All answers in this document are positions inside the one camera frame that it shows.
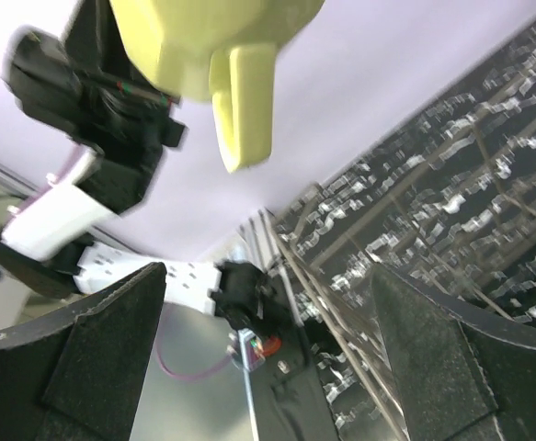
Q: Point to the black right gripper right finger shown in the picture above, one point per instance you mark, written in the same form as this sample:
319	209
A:
462	373

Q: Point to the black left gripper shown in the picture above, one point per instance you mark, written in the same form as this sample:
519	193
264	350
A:
124	99

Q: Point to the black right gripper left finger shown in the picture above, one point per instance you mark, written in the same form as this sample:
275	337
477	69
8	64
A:
77	373

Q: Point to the yellow ceramic mug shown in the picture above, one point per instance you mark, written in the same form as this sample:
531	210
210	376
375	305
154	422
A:
221	52

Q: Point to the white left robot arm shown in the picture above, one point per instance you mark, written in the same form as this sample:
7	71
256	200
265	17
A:
106	175

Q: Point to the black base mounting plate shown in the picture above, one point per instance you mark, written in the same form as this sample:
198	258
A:
288	399

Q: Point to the grey wire dish rack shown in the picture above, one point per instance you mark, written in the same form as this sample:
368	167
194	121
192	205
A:
449	199

